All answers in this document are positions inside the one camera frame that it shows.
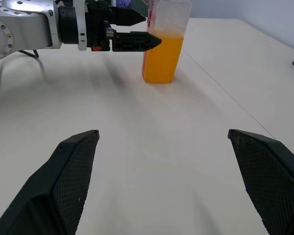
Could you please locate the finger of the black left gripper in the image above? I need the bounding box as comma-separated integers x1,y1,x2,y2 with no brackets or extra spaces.
110,6,147,26
112,31,162,52

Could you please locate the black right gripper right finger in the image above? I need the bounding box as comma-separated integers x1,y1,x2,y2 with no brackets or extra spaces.
227,129,294,235

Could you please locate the dark laptop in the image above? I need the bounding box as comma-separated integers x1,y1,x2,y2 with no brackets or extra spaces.
116,0,152,12

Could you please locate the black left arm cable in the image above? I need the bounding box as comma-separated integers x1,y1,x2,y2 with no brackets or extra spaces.
18,49,40,59

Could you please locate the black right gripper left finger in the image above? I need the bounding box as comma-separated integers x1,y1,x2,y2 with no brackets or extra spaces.
0,129,100,235

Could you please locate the clear bottle of orange juice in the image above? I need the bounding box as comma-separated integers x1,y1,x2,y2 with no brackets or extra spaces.
141,0,192,84

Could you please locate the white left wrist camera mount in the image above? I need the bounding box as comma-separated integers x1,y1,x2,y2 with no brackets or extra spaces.
72,0,89,51

